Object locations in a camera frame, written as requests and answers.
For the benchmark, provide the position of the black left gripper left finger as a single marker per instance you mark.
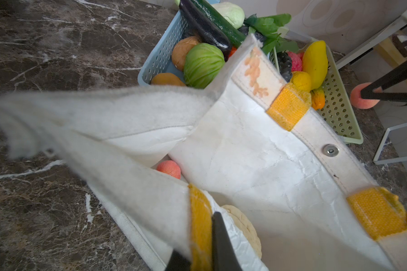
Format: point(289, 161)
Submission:
point(178, 263)

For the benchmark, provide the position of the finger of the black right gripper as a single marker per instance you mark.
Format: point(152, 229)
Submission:
point(392, 78)
point(392, 97)

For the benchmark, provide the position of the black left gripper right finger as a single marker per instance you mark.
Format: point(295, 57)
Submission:
point(224, 258)

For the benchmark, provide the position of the red apple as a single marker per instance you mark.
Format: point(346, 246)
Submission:
point(170, 168)

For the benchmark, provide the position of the white canvas grocery bag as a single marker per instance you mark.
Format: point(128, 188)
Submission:
point(249, 140)

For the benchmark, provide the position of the dark candy packet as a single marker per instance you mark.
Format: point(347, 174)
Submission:
point(400, 42)

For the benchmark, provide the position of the wooden two tier shelf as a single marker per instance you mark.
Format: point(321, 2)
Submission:
point(372, 60)

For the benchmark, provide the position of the pale green plastic basket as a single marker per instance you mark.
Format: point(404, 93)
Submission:
point(337, 112)

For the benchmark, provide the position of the orange mango fruit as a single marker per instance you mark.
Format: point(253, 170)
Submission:
point(318, 98)

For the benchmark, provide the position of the yellow papaya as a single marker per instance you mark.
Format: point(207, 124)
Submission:
point(315, 63)

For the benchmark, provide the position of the yellow orange citrus fruit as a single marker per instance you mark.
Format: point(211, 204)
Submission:
point(302, 81)

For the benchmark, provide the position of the pink dragon fruit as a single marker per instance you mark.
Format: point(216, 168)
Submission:
point(297, 63)

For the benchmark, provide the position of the dark grape bunch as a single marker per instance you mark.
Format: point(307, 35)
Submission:
point(285, 65)

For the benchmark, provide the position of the green leafy vegetable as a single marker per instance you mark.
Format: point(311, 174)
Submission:
point(269, 27)

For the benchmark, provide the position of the long green cucumber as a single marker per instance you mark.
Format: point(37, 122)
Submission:
point(235, 36)

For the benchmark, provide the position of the red orange pepper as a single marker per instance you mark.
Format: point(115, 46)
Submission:
point(232, 52)

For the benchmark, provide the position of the orange yellow mango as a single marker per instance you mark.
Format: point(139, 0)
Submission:
point(167, 79)

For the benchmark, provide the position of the pale white green squash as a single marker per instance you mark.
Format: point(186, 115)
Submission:
point(233, 14)

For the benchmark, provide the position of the green cabbage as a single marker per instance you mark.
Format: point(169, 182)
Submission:
point(202, 64)

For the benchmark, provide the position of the light blue plastic basket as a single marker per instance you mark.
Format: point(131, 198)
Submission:
point(159, 60)

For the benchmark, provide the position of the brown round potato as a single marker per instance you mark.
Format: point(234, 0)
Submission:
point(181, 49)

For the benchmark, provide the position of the dark purple eggplant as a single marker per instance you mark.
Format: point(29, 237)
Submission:
point(206, 29)

